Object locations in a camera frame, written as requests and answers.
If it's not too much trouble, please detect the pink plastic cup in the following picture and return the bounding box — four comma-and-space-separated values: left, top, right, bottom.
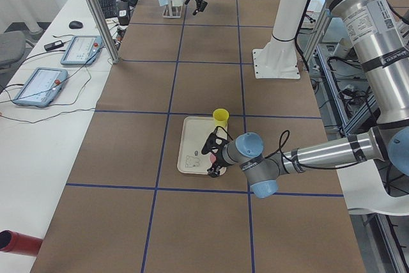
210, 154, 217, 163

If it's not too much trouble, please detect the yellow plastic cup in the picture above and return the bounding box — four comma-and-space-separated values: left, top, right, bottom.
212, 108, 229, 128

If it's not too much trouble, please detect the cream rabbit serving tray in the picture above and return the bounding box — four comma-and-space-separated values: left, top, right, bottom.
177, 116, 228, 175

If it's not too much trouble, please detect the black keyboard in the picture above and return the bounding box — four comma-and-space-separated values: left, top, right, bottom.
98, 0, 118, 19

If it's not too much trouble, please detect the far teach pendant tablet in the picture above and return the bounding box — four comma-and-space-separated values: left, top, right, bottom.
60, 36, 104, 66

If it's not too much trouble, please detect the teach pendant tablet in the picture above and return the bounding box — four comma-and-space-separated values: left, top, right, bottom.
12, 67, 68, 107
60, 36, 104, 66

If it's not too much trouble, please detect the black computer mouse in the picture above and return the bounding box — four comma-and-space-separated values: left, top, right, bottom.
68, 20, 83, 29

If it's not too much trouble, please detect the white moulded chair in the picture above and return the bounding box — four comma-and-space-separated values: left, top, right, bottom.
337, 160, 408, 216

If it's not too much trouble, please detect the near teach pendant tablet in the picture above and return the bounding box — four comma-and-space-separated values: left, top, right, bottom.
12, 67, 68, 107

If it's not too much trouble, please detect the red cylinder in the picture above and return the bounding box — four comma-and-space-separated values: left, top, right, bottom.
1, 230, 43, 256

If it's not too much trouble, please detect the white wire cup rack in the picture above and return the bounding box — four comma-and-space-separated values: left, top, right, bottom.
161, 0, 183, 19

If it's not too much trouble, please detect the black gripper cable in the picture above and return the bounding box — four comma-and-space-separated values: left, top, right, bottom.
220, 125, 371, 171

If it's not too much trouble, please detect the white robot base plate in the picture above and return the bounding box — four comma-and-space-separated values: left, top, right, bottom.
252, 47, 300, 79

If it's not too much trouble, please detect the aluminium frame post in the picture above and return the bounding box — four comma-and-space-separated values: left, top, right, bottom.
86, 0, 120, 64

